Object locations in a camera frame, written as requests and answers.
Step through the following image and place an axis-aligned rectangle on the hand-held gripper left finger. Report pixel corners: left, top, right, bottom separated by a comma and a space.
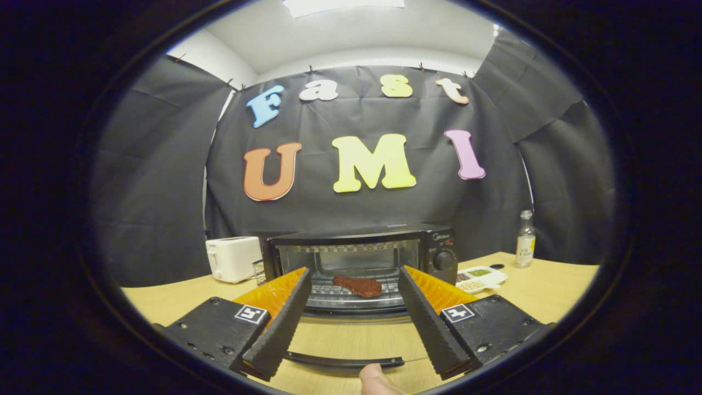
156, 267, 312, 383

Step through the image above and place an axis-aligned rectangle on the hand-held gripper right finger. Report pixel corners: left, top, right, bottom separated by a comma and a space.
398, 265, 554, 382

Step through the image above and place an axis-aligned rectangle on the reddish brown meat piece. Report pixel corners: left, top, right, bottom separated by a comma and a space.
332, 274, 383, 298

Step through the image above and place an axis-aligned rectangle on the black toaster oven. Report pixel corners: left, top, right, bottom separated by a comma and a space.
262, 225, 459, 379

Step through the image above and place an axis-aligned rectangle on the white bread toaster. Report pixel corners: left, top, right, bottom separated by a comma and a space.
206, 236, 264, 284

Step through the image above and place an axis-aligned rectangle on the white divided dish with grains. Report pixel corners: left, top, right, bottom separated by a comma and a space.
456, 266, 508, 294

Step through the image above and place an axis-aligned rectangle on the black backdrop cloth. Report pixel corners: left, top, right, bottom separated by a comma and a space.
90, 27, 618, 289

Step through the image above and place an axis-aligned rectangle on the clear glass bottle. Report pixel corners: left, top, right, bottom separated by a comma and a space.
516, 210, 536, 269

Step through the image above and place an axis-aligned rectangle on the large ceiling light panel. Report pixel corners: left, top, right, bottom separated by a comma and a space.
282, 0, 406, 19

